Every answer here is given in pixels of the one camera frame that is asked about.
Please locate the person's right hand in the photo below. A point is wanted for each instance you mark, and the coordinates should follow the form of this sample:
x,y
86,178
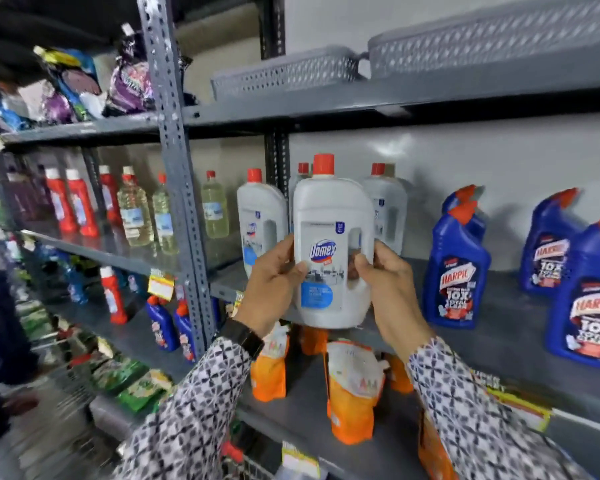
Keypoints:
x,y
397,299

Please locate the person's left hand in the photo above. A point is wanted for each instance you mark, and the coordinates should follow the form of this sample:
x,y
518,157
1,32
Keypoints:
x,y
267,289

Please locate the person's left thumb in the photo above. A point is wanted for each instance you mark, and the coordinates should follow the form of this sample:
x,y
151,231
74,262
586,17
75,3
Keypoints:
x,y
295,273

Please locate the person's right thumb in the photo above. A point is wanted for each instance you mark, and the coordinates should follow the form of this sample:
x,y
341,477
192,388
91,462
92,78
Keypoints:
x,y
366,272

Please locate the white cleaner bottle red cap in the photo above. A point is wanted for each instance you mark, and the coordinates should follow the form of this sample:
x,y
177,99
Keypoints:
x,y
300,182
332,214
260,219
390,209

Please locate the person's left forearm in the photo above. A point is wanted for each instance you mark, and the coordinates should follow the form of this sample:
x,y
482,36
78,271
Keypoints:
x,y
190,419

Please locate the person's right forearm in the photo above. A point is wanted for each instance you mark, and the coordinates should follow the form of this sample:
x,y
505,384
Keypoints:
x,y
475,419

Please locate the orange refill pouch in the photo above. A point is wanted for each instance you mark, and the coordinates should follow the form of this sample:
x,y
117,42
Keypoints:
x,y
270,369
432,454
399,377
352,394
314,340

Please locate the black wristwatch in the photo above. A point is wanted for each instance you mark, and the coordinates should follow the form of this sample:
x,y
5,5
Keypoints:
x,y
242,335

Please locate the blue toilet cleaner bottle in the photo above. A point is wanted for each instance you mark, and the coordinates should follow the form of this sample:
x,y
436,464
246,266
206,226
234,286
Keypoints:
x,y
547,259
455,279
462,194
590,304

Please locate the yellow liquid bottle red cap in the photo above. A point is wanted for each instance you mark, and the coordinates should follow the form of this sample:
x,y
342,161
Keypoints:
x,y
215,207
164,222
135,214

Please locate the small blue cleaner bottle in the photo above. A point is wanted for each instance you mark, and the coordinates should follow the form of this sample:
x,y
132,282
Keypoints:
x,y
162,327
185,334

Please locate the yellow price tag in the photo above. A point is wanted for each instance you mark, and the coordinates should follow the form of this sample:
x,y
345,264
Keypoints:
x,y
161,285
300,462
522,407

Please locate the grey metal shelving rack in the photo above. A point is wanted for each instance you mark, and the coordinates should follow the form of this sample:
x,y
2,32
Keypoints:
x,y
177,159

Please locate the green packet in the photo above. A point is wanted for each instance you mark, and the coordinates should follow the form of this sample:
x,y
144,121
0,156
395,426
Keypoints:
x,y
145,389
117,372

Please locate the small grey perforated basket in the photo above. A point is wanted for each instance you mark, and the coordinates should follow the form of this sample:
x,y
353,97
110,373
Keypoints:
x,y
285,74

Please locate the clear blue liquid bottle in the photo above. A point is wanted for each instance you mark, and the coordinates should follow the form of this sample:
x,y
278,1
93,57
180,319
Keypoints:
x,y
75,282

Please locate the purple refill bag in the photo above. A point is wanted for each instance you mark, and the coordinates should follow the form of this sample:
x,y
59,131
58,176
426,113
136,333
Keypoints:
x,y
130,79

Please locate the large grey perforated basket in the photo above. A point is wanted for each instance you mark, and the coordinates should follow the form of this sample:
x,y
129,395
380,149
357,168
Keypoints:
x,y
490,39

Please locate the purple liquid bottle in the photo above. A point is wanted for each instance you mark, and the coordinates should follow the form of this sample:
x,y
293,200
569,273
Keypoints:
x,y
22,194

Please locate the pile of colourful refill bags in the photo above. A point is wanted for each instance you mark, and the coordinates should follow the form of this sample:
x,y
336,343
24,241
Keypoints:
x,y
60,89

